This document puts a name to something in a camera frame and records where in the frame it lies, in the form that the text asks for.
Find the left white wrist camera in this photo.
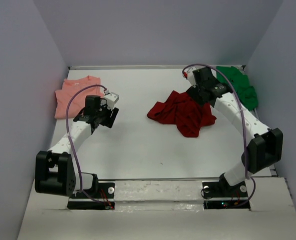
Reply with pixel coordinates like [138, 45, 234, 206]
[103, 90, 119, 110]

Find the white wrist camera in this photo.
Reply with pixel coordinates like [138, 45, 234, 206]
[103, 90, 119, 110]
[183, 70, 196, 88]

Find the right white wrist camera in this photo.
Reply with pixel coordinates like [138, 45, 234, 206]
[183, 70, 196, 88]

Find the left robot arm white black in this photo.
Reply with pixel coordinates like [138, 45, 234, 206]
[34, 92, 119, 197]

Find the dark red t shirt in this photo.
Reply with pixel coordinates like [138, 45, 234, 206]
[147, 91, 216, 138]

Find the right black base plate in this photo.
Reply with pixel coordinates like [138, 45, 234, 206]
[200, 181, 251, 210]

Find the crumpled green t shirt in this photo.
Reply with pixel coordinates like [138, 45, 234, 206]
[216, 66, 258, 111]

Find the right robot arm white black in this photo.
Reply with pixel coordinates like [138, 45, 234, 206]
[182, 64, 283, 192]

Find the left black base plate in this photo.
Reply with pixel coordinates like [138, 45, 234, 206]
[67, 182, 115, 211]

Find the folded pink t shirt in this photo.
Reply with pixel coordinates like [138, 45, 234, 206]
[54, 75, 105, 120]

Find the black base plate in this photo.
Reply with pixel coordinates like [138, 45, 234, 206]
[67, 182, 115, 211]
[200, 181, 251, 210]

